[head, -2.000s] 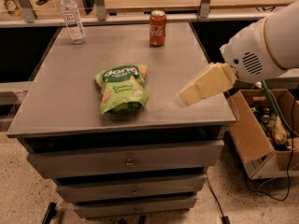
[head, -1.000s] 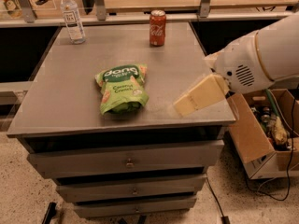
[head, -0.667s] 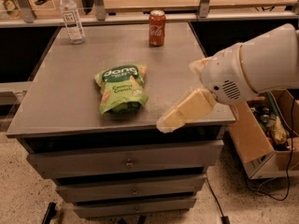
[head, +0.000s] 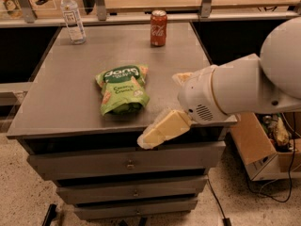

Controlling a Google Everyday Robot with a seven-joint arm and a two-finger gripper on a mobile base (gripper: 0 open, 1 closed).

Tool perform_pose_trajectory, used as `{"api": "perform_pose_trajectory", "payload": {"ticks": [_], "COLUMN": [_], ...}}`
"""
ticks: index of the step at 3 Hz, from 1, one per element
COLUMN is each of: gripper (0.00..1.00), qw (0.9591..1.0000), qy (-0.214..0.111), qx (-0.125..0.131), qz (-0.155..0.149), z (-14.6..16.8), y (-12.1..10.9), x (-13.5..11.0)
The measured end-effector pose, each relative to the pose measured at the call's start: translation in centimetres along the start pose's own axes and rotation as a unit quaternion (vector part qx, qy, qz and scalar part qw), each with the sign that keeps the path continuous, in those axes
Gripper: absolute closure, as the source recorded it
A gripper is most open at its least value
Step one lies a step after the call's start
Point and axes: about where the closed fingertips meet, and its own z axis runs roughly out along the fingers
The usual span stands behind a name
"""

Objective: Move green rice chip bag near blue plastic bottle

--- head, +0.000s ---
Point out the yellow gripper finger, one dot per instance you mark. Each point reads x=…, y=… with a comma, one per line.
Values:
x=180, y=78
x=170, y=123

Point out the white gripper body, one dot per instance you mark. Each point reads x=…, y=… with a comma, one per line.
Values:
x=198, y=93

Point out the green rice chip bag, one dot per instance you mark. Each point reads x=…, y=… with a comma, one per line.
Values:
x=123, y=89

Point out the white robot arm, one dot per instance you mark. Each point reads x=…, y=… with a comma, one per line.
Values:
x=266, y=83

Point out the clear plastic water bottle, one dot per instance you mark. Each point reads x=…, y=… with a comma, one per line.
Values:
x=73, y=21

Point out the top grey drawer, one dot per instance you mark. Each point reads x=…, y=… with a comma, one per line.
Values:
x=96, y=163

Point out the grey drawer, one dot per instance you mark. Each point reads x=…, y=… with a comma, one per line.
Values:
x=132, y=209
x=131, y=190
x=96, y=163

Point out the red cola can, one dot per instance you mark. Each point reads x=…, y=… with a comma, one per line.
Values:
x=158, y=22

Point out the middle grey drawer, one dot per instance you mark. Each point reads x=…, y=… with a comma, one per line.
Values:
x=131, y=190

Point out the bottom grey drawer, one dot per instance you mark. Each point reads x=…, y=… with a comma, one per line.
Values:
x=132, y=209

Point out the grey drawer cabinet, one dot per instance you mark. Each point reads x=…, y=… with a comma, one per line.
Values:
x=61, y=111

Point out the brown cardboard box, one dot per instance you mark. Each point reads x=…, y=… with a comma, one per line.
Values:
x=260, y=157

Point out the green handled brush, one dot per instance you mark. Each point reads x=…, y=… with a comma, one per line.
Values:
x=280, y=133

